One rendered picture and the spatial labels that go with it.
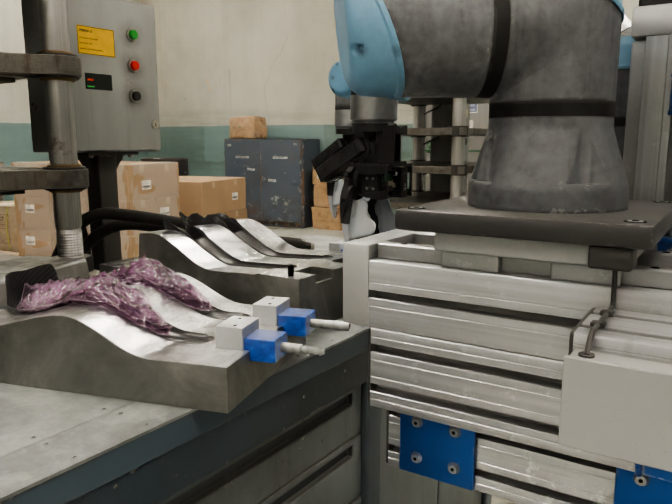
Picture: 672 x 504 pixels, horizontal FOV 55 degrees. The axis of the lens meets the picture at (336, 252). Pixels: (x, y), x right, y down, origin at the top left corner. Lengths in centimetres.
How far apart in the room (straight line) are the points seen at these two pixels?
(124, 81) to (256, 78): 719
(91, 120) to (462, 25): 133
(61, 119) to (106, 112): 25
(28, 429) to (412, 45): 55
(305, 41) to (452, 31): 806
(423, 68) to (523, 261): 20
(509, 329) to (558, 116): 20
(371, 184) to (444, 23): 47
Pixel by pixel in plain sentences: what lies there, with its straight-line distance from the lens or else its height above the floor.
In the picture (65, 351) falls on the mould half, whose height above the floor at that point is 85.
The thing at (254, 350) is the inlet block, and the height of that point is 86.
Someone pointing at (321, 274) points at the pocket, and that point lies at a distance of 108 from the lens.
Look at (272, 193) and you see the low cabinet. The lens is 823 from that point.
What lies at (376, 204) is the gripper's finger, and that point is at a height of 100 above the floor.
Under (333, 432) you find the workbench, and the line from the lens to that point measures 115.
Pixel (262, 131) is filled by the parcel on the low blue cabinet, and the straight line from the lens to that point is 852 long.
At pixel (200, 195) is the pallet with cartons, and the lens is 566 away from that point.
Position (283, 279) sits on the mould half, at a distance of 101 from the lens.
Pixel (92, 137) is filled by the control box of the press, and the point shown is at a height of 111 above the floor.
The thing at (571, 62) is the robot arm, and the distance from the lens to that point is 62.
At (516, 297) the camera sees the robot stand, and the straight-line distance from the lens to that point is 62.
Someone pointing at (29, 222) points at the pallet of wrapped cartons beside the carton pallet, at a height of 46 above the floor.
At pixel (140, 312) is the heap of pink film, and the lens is 85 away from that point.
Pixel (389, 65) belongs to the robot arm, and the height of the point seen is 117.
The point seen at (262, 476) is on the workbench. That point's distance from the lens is 101.
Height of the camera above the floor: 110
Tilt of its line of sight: 10 degrees down
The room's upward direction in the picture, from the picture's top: straight up
